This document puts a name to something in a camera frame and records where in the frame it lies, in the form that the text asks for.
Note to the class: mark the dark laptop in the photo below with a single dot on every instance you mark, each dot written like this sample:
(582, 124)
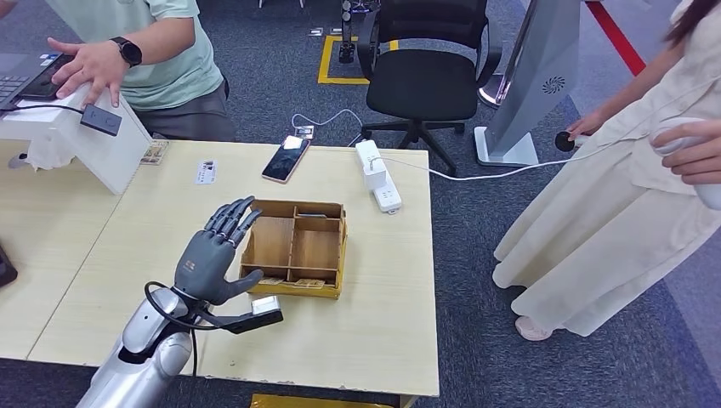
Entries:
(14, 76)

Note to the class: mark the black wristwatch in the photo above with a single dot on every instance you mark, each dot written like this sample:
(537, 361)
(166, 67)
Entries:
(128, 52)

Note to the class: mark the dark small card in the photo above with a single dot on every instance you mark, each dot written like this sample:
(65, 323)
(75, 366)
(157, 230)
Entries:
(311, 215)

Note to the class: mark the pink smartphone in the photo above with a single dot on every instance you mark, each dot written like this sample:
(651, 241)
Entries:
(285, 160)

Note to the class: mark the black flat device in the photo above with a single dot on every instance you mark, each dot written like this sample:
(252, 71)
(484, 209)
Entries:
(5, 270)

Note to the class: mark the person's left forearm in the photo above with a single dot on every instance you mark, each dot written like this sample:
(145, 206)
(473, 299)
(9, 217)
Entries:
(169, 39)

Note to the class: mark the person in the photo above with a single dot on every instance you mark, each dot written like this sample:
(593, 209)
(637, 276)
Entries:
(174, 67)
(591, 253)

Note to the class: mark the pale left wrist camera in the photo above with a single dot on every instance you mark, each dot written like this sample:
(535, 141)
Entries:
(266, 306)

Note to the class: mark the person's left hand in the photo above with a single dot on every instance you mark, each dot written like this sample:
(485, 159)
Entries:
(98, 62)
(695, 152)

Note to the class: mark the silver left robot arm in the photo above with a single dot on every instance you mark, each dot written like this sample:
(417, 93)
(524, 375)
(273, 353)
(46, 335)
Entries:
(141, 360)

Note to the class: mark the black office chair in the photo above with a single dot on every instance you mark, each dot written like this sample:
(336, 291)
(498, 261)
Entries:
(422, 84)

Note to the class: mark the white handheld controller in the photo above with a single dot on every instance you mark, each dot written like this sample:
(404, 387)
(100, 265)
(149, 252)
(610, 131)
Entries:
(711, 197)

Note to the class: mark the black smartphone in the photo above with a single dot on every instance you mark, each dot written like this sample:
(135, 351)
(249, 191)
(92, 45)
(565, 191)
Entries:
(39, 87)

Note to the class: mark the white sloped stand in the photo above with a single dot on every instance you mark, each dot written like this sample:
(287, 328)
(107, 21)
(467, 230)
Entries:
(107, 160)

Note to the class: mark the black camera bracket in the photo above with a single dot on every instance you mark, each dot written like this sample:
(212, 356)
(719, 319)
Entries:
(253, 322)

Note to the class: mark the controller with black end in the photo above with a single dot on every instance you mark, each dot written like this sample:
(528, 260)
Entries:
(563, 141)

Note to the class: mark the white power strip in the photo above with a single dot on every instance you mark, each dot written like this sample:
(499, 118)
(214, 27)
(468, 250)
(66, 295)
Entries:
(381, 180)

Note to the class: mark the person's right hand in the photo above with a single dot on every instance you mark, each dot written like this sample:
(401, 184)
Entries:
(587, 125)

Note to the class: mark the black small dongle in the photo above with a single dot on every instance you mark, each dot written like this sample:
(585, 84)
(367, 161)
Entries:
(101, 120)

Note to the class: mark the person's right forearm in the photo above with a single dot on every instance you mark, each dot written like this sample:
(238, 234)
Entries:
(636, 84)

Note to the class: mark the wooden compartment box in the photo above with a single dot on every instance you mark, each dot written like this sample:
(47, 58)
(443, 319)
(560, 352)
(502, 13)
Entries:
(315, 248)

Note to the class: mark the person's pale shoe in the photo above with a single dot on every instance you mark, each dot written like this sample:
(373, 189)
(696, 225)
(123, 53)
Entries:
(532, 329)

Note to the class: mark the white photo ID card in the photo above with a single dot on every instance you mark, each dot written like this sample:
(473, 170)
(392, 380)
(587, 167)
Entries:
(206, 172)

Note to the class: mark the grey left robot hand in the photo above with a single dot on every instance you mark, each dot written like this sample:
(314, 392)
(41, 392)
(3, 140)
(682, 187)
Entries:
(205, 264)

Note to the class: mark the grey kiosk display stand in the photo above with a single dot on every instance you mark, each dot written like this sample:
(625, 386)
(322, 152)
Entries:
(535, 84)

